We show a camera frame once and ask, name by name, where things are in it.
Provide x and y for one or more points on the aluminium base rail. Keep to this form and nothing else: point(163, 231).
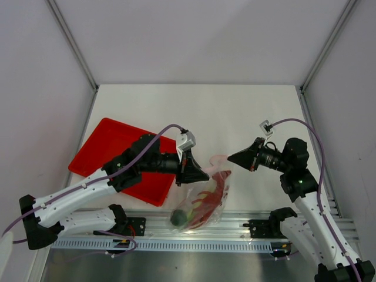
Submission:
point(154, 224)

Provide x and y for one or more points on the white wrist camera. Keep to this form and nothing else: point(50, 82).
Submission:
point(267, 129)
point(185, 140)

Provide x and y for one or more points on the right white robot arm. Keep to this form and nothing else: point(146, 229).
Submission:
point(318, 240)

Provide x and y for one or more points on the clear zip top bag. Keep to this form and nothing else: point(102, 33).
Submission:
point(218, 163)

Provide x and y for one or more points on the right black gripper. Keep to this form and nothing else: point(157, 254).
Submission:
point(247, 158)

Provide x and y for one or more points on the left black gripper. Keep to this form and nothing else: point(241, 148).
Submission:
point(190, 171)

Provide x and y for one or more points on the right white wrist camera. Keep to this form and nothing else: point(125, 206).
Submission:
point(267, 129)

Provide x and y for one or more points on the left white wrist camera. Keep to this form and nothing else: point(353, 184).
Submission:
point(185, 140)

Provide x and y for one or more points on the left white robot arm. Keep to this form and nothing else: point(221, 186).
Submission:
point(45, 219)

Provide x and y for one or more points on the green avocado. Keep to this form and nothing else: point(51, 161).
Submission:
point(178, 218)

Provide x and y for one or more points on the slotted cable duct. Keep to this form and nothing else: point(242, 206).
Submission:
point(107, 243)

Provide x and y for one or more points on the red toy lobster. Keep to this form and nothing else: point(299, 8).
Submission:
point(220, 194)

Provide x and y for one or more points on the green celery stalk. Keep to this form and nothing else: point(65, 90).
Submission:
point(201, 205)

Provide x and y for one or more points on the red plastic tray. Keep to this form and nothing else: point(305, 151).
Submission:
point(109, 139)

